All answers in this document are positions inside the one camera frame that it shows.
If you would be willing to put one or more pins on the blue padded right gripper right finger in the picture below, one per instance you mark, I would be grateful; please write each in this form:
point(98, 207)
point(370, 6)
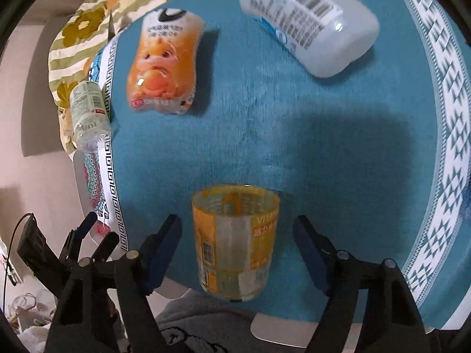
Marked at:
point(317, 251)

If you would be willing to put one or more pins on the yellow orange label plastic cup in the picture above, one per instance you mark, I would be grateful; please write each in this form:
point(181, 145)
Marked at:
point(235, 234)

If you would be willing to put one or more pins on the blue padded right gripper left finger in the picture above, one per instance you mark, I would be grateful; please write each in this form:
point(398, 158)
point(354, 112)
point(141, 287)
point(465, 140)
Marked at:
point(158, 250)

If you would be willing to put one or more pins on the teal patterned table cloth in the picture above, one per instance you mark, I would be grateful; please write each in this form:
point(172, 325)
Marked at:
point(377, 157)

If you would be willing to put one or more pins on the white barcode label plastic cup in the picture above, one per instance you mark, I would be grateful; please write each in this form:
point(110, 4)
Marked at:
point(325, 36)

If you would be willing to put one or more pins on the green label clear plastic cup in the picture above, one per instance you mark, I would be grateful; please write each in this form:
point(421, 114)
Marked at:
point(91, 123)

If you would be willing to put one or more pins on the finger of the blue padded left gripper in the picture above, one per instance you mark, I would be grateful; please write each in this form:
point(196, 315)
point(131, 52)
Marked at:
point(79, 233)
point(104, 250)

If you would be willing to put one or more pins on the floral striped bed quilt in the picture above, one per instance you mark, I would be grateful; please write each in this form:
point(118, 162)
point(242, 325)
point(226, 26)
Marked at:
point(75, 46)

